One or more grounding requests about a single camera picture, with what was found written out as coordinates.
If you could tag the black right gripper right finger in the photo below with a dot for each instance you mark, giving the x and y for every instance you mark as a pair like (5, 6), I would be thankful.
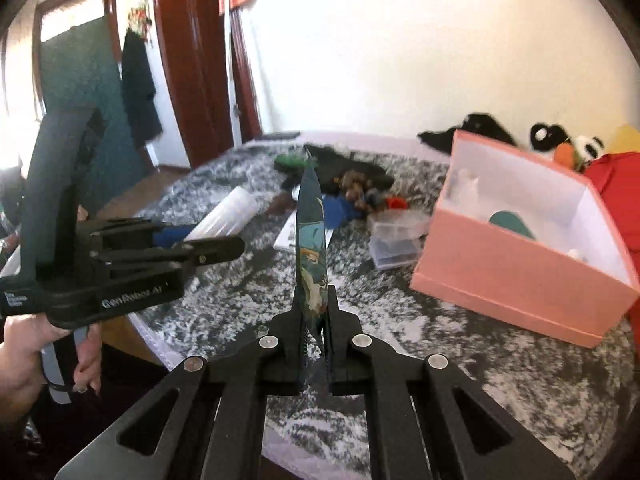
(426, 419)

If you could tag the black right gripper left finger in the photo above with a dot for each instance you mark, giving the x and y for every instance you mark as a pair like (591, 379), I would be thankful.
(205, 419)

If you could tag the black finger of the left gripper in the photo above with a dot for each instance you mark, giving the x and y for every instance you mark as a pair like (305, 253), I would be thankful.
(208, 251)

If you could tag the white LED corn bulb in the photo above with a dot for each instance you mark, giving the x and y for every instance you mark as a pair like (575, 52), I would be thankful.
(228, 218)

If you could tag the dark green picture card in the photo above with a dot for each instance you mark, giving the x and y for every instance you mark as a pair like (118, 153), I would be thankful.
(312, 285)

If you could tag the teal glasses case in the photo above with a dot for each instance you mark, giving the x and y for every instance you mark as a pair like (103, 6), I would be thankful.
(511, 221)

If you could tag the green mesh object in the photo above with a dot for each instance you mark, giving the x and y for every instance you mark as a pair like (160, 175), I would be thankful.
(289, 164)

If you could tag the blue round disc object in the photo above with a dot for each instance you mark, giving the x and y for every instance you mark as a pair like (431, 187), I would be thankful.
(338, 211)

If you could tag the person's left hand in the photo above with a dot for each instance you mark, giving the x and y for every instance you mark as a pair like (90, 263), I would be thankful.
(22, 379)

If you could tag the white printed booklet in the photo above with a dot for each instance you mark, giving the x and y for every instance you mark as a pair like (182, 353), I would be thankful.
(309, 232)

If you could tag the dark hanging jacket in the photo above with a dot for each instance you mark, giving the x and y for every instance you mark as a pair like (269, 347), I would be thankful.
(138, 91)

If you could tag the black knit glove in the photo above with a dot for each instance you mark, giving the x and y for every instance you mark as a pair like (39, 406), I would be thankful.
(330, 168)

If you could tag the clear square plastic box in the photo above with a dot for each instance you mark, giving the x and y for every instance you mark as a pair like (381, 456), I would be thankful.
(392, 254)

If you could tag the clear oval plastic case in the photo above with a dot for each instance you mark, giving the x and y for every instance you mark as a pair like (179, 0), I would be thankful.
(398, 224)

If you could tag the pink cardboard box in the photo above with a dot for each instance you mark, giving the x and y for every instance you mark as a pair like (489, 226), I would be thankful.
(575, 282)

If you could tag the red small toy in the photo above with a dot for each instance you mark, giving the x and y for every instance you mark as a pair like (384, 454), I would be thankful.
(396, 202)

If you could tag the red backpack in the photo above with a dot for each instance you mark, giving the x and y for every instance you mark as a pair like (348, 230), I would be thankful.
(617, 179)

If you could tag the panda plush toy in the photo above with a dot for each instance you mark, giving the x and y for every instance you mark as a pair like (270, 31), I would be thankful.
(571, 152)

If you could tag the black cloth on bed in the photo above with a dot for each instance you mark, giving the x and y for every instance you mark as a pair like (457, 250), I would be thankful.
(480, 124)

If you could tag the yellow pillow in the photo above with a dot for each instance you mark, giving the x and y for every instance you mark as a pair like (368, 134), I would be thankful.
(626, 139)

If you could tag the brown wooden door frame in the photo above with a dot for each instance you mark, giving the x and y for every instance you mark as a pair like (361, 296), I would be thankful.
(191, 34)

